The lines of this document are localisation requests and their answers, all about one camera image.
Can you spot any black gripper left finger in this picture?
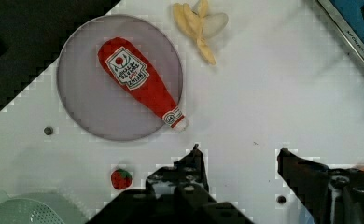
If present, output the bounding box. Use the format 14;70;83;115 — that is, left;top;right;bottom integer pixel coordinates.
88;145;253;224

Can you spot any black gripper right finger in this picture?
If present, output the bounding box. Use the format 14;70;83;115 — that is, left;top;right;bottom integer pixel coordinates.
277;148;364;224

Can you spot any red plush ketchup bottle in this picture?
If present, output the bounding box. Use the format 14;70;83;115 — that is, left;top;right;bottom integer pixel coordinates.
97;37;189;132

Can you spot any grey round plate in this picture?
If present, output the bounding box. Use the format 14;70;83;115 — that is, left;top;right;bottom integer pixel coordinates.
57;14;183;141

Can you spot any red plush strawberry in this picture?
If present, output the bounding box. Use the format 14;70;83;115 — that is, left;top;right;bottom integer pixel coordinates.
110;168;133;190

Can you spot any green perforated colander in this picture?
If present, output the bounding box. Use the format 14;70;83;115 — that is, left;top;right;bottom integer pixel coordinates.
0;191;88;224

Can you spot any yellow plush peeled banana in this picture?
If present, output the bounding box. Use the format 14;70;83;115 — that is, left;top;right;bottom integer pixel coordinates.
172;0;229;65

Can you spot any silver toaster oven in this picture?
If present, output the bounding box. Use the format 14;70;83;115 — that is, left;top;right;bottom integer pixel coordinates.
313;0;364;66

